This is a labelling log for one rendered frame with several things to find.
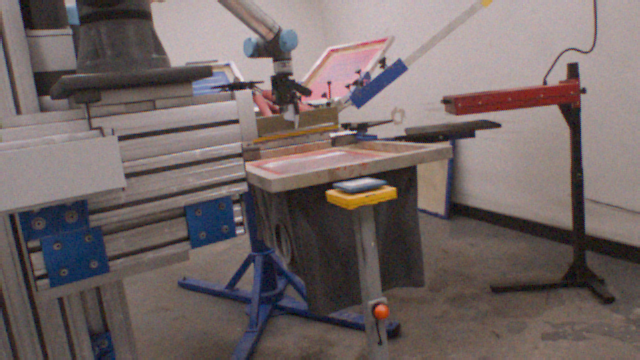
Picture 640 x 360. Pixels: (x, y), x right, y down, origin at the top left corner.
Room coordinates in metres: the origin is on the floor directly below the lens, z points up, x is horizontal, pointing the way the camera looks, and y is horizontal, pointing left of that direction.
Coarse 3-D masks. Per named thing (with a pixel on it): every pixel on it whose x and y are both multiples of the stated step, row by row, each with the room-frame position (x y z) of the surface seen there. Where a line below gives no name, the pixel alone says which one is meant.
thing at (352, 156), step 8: (320, 152) 2.01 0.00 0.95; (328, 152) 1.99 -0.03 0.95; (352, 152) 1.88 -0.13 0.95; (312, 160) 1.79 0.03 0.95; (320, 160) 1.76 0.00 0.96; (328, 160) 1.73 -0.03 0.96; (336, 160) 1.70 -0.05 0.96; (344, 160) 1.68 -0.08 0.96; (352, 160) 1.65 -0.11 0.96; (360, 160) 1.63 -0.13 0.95
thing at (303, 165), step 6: (258, 162) 1.93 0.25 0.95; (264, 162) 1.91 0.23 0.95; (270, 162) 1.89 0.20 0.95; (300, 162) 1.77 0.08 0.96; (306, 162) 1.75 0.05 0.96; (312, 162) 1.73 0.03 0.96; (264, 168) 1.73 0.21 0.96; (270, 168) 1.71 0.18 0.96; (276, 168) 1.69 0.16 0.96; (282, 168) 1.67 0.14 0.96; (288, 168) 1.65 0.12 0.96; (294, 168) 1.63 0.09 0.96; (300, 168) 1.61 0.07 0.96; (306, 168) 1.60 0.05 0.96; (312, 168) 1.58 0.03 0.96; (282, 174) 1.53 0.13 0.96
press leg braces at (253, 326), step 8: (248, 256) 2.74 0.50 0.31; (272, 256) 2.63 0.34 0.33; (248, 264) 2.75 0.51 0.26; (256, 264) 2.58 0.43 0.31; (280, 264) 2.60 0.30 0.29; (240, 272) 2.80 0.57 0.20; (256, 272) 2.54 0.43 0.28; (280, 272) 2.59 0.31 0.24; (288, 272) 2.57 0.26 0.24; (232, 280) 2.86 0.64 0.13; (256, 280) 2.51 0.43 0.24; (288, 280) 2.56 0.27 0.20; (296, 280) 2.55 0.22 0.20; (224, 288) 2.91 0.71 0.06; (232, 288) 2.90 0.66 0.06; (256, 288) 2.47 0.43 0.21; (296, 288) 2.53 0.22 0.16; (304, 288) 2.53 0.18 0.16; (256, 296) 2.44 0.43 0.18; (304, 296) 2.50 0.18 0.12; (256, 304) 2.41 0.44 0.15; (256, 312) 2.37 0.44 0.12; (256, 320) 2.34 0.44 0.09; (248, 328) 2.32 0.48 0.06; (256, 328) 2.31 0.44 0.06
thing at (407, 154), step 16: (304, 144) 2.08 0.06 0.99; (320, 144) 2.11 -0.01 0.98; (352, 144) 2.02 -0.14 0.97; (368, 144) 1.89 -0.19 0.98; (384, 144) 1.77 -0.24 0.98; (400, 144) 1.67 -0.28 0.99; (416, 144) 1.60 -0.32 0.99; (432, 144) 1.53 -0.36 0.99; (368, 160) 1.36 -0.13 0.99; (384, 160) 1.37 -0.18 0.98; (400, 160) 1.39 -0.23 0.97; (416, 160) 1.41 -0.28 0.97; (432, 160) 1.43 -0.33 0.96; (256, 176) 1.37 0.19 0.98; (272, 176) 1.29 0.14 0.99; (288, 176) 1.26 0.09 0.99; (304, 176) 1.28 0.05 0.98; (320, 176) 1.29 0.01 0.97; (336, 176) 1.31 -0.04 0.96; (352, 176) 1.33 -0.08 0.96; (272, 192) 1.24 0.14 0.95
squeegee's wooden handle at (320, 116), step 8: (304, 112) 1.88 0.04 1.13; (312, 112) 1.89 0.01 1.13; (320, 112) 1.91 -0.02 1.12; (328, 112) 1.92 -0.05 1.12; (336, 112) 1.93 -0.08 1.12; (256, 120) 1.81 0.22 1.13; (264, 120) 1.82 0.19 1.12; (272, 120) 1.83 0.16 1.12; (280, 120) 1.84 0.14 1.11; (304, 120) 1.88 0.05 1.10; (312, 120) 1.89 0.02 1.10; (320, 120) 1.90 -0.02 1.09; (328, 120) 1.92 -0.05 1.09; (336, 120) 1.93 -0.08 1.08; (264, 128) 1.82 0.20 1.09; (272, 128) 1.83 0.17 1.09; (280, 128) 1.84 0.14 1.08; (288, 128) 1.85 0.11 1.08
